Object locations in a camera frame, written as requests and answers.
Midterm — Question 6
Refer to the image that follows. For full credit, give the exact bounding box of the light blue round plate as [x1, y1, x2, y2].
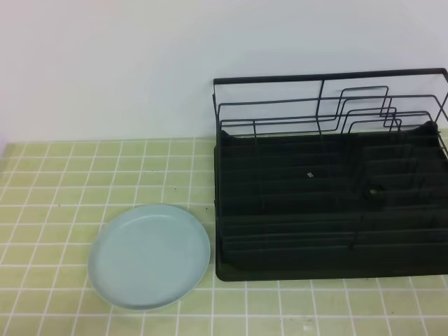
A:
[87, 204, 211, 311]

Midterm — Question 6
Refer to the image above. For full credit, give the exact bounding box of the black drip tray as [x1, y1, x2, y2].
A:
[215, 122, 447, 281]

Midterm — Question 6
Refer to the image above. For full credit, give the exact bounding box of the black wire dish rack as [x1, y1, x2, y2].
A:
[212, 67, 448, 253]

